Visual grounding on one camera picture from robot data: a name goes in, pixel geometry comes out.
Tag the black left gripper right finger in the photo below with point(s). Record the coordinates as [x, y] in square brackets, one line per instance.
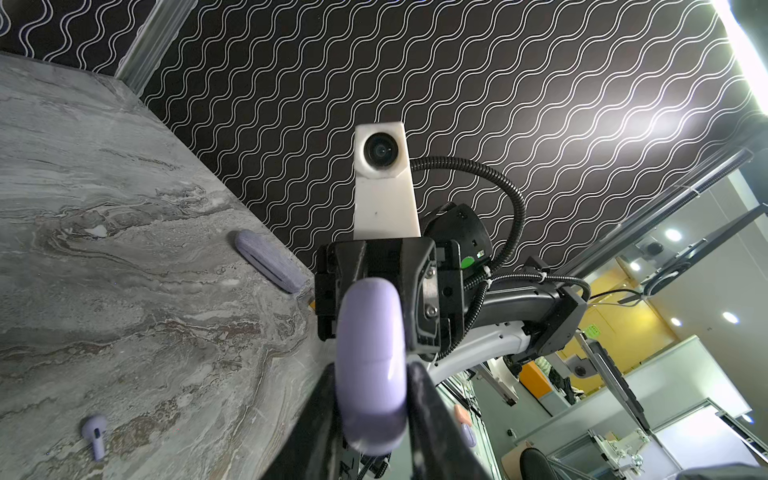
[437, 448]

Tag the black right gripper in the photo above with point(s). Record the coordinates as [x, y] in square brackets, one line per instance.
[426, 274]

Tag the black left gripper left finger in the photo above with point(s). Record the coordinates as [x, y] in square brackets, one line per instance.
[312, 448]

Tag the purple earbud charging case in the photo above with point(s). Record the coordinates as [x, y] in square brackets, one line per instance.
[370, 367]

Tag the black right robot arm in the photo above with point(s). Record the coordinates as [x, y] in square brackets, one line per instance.
[533, 312]

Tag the grey purple glasses case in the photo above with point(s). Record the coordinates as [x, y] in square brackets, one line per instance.
[271, 260]

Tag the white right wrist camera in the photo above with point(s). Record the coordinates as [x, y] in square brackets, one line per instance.
[384, 198]

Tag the aluminium corner frame post left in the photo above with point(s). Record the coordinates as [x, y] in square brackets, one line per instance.
[152, 42]

